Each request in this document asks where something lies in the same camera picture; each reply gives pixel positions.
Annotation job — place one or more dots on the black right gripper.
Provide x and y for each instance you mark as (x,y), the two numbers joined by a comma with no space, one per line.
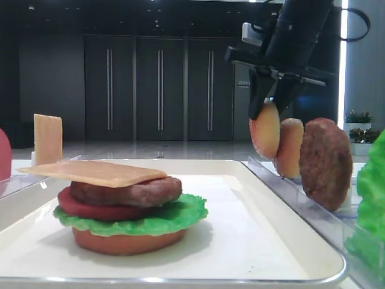
(288,45)

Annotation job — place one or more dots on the bun with sesame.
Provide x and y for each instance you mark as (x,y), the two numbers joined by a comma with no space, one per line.
(265,131)

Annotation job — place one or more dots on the upright brown meat patty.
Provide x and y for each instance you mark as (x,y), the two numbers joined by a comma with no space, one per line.
(326,163)

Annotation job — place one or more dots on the flat green lettuce leaf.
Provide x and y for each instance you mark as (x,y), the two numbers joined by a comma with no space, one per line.
(172,217)

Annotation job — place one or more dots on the flat brown meat patty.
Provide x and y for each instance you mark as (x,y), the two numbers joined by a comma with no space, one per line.
(146,194)

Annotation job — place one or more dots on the upright green lettuce leaf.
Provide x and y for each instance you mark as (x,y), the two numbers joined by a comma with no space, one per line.
(367,243)

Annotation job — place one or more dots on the flat orange cheese slice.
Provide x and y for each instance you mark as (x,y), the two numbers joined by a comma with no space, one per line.
(99,173)

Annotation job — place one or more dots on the upright orange cheese slice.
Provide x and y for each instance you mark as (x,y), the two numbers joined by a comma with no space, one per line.
(48,139)

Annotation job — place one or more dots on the flat red tomato slice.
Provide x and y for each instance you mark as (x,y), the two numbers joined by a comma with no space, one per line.
(106,213)

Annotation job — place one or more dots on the upright red tomato slice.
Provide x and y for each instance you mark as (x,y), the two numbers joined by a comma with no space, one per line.
(5,156)

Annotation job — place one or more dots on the upright bun half right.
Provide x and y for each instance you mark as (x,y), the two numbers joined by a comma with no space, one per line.
(286,161)

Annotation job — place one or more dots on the potted plants on ledge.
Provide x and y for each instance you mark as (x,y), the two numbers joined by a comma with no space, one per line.
(358,127)

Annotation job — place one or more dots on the clear holder under patty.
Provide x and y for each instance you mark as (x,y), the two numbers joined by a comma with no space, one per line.
(348,210)

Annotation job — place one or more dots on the white rectangular metal tray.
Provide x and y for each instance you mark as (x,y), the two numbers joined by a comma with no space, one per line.
(250,239)

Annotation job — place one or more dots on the bottom bun under stack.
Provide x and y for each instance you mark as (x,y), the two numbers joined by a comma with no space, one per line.
(125,245)

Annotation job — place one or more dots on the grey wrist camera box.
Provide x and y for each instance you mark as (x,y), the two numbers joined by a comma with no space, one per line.
(255,35)

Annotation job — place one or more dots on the right clear acrylic rail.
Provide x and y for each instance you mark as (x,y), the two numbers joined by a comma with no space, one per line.
(334,230)

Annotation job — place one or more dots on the clear acrylic rail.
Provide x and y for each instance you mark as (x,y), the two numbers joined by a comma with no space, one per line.
(18,181)
(334,230)

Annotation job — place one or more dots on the left clear acrylic rail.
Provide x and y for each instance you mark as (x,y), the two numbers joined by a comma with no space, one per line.
(18,181)

